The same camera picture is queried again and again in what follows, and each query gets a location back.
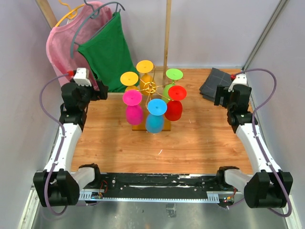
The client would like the wooden frame post left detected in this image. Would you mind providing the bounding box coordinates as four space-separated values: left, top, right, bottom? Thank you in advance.
35 0 58 29

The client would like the aluminium corner profile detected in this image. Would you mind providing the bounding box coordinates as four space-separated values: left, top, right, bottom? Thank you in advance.
242 0 289 70

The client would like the yellow clothes hanger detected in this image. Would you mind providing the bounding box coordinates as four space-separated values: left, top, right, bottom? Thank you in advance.
55 0 84 27

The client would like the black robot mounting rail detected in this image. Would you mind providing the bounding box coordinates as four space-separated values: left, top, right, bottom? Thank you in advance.
79 173 237 204

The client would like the green wine glass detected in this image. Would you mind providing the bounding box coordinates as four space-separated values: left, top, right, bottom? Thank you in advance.
162 68 183 103

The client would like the pink wine glass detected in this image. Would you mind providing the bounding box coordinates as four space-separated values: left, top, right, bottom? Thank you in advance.
122 90 143 125

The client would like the pink shirt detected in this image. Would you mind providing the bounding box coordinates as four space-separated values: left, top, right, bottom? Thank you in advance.
46 1 112 76

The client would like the green shirt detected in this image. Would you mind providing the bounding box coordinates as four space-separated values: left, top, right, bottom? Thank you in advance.
78 13 138 93

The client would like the amber rack base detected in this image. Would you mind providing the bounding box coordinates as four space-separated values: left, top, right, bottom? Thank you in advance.
132 118 171 131

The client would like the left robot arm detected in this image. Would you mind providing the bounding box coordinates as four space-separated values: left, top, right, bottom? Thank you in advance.
33 81 108 207

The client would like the orange yellow wine glass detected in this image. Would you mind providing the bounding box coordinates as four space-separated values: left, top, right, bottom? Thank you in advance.
136 60 155 90

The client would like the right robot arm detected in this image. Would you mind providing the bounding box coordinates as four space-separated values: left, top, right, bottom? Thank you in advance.
214 84 293 208

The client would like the wooden frame post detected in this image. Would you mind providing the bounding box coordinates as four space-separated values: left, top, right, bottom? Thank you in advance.
163 0 172 84
35 0 58 29

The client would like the grey folded cloth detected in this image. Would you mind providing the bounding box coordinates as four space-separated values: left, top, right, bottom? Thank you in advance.
199 68 232 102

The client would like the gold wire glass rack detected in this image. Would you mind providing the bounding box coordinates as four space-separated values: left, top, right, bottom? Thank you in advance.
140 66 168 109

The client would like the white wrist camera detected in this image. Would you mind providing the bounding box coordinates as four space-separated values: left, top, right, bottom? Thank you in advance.
228 73 247 92
73 68 92 87

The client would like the red wine glass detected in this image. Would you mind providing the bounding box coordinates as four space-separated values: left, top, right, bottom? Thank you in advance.
164 85 187 121

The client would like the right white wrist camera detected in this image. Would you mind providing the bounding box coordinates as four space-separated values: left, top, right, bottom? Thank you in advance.
228 73 247 92

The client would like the wooden frame post centre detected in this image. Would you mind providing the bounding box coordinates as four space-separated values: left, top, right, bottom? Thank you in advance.
163 0 172 84

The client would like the blue wine glass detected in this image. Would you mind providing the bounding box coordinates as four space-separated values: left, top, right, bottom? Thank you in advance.
145 99 167 134

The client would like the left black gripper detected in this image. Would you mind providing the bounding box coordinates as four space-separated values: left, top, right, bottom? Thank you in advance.
71 79 108 110

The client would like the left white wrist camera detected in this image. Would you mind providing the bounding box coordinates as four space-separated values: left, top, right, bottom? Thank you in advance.
73 68 92 87

